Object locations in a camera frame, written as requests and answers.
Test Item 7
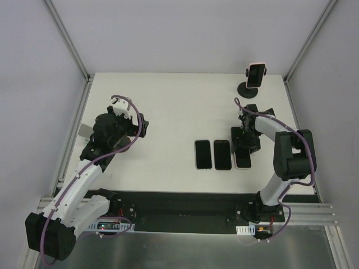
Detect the pink phone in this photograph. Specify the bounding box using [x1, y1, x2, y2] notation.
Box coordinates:
[234, 148, 251, 169]
[246, 62, 266, 89]

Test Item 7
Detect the black phone white case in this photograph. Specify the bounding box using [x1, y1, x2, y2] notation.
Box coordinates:
[195, 140, 213, 170]

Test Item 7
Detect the white phone stand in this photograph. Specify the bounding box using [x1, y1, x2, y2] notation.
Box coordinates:
[77, 123, 93, 146]

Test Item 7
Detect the round brown base stand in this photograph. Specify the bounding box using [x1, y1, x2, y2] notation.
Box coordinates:
[115, 136, 131, 152]

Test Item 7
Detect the black square base stand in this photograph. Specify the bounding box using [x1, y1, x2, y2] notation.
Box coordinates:
[245, 104, 275, 117]

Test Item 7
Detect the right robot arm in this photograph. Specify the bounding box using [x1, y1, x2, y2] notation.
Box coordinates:
[231, 98, 317, 223]

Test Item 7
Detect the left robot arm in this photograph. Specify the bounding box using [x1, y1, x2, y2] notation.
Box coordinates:
[25, 98, 149, 263]

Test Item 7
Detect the black round clamp stand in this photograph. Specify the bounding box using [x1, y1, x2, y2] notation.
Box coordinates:
[237, 80, 259, 99]

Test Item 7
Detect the pink phone upright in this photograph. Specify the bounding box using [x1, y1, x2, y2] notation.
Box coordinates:
[246, 62, 266, 89]

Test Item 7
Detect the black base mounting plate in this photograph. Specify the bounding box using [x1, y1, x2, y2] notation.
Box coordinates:
[53, 188, 291, 234]

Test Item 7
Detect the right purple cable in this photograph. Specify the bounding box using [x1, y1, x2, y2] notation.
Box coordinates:
[234, 97, 316, 247]

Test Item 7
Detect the purple cable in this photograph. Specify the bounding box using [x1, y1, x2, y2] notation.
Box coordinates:
[234, 97, 316, 247]
[39, 95, 141, 266]

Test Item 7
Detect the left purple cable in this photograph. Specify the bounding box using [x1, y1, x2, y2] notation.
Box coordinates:
[39, 95, 141, 266]

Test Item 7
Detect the left side aluminium rail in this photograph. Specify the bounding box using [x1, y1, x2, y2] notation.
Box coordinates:
[50, 80, 93, 197]

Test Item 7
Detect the aluminium rail front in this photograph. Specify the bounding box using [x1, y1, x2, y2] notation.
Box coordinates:
[36, 196, 342, 226]

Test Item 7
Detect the right white cable duct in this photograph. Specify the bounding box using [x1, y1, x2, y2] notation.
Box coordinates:
[236, 224, 255, 236]

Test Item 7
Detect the white cable duct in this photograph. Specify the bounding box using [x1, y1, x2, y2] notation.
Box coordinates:
[85, 220, 135, 233]
[236, 224, 255, 236]

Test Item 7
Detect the left white cable duct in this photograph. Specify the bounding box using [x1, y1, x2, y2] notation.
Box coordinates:
[85, 220, 135, 233]

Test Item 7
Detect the left aluminium frame post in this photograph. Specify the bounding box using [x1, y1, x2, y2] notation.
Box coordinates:
[42, 0, 92, 82]

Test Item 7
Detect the aluminium frame post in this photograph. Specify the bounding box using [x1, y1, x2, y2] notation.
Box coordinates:
[283, 0, 340, 85]
[42, 0, 92, 82]

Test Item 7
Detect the right aluminium frame post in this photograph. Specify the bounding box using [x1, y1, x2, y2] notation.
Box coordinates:
[283, 0, 340, 85]

